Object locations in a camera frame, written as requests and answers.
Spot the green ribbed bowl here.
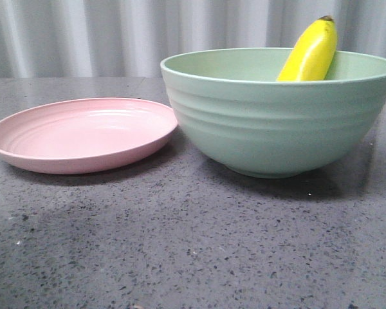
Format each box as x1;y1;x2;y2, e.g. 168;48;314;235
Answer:
161;48;386;178

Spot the pink plate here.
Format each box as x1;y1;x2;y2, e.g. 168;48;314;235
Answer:
0;98;178;174

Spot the yellow banana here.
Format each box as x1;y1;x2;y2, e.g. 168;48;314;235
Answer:
277;15;338;82

